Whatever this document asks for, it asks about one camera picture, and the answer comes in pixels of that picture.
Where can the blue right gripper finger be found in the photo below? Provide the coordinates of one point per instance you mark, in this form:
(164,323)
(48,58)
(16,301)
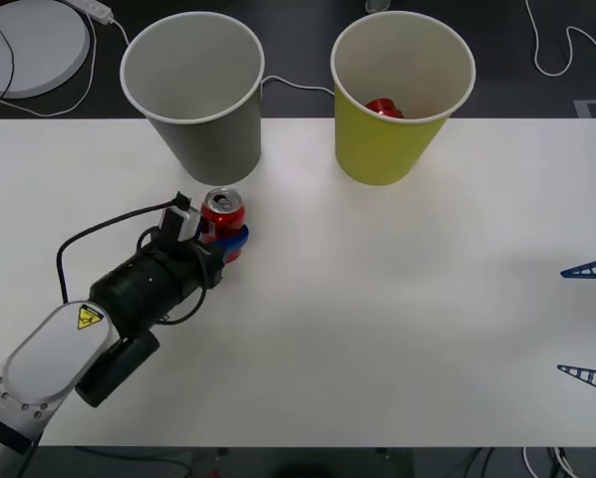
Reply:
(567,369)
(572,273)

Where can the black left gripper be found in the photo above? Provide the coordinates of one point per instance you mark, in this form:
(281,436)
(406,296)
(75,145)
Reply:
(203,264)

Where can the red drink can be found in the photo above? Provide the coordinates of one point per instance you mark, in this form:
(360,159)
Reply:
(384,107)
(223,216)

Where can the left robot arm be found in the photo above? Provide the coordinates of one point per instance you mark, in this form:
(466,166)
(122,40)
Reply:
(54,348)

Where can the grey plastic bin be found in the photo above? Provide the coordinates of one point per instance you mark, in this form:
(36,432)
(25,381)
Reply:
(218,149)

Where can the grey floor marker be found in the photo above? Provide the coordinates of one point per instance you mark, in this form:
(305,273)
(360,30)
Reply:
(582,107)

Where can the yellow-green plastic bin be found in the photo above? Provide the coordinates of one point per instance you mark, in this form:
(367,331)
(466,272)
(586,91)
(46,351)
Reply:
(373,149)

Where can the pale grey round disc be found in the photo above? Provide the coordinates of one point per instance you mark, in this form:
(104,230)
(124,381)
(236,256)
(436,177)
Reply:
(39,50)

